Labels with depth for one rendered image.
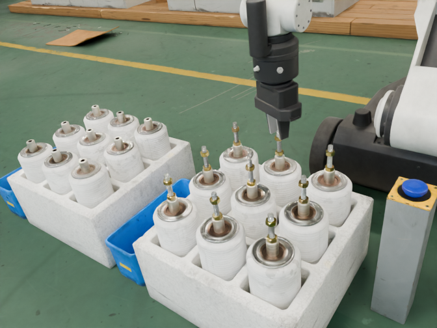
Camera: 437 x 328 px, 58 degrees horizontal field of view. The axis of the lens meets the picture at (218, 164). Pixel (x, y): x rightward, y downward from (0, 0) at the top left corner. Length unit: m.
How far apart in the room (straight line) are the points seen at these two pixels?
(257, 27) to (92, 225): 0.61
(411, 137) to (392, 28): 1.70
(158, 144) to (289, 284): 0.60
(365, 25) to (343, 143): 1.56
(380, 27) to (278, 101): 1.86
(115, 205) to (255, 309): 0.48
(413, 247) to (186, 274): 0.42
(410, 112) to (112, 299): 0.81
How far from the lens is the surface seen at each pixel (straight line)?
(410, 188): 0.74
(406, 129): 0.93
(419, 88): 0.95
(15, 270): 1.25
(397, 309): 0.93
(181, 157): 1.18
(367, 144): 1.13
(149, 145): 1.14
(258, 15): 0.71
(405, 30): 2.57
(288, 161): 0.92
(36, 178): 1.23
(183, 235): 0.81
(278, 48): 0.75
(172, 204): 0.81
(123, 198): 1.05
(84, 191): 1.03
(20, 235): 1.37
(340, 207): 0.86
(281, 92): 0.78
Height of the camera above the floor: 0.77
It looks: 33 degrees down
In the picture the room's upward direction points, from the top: 8 degrees counter-clockwise
